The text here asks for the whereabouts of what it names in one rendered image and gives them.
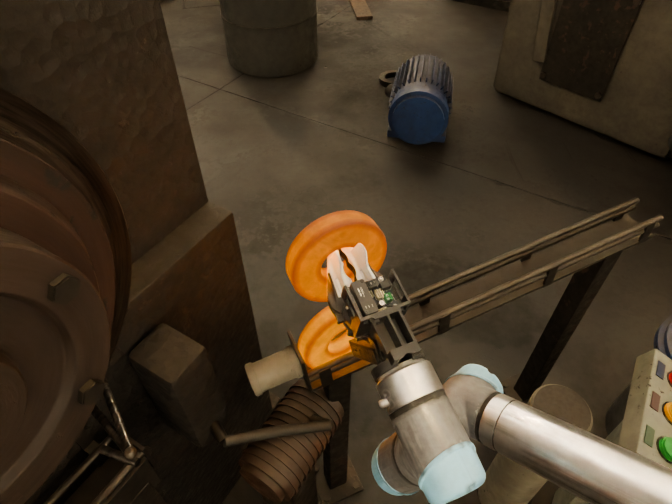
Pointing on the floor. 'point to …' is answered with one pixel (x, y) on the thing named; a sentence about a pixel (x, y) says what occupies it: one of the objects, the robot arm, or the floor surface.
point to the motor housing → (290, 449)
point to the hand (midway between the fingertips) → (337, 249)
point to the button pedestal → (631, 439)
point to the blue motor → (421, 101)
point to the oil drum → (270, 36)
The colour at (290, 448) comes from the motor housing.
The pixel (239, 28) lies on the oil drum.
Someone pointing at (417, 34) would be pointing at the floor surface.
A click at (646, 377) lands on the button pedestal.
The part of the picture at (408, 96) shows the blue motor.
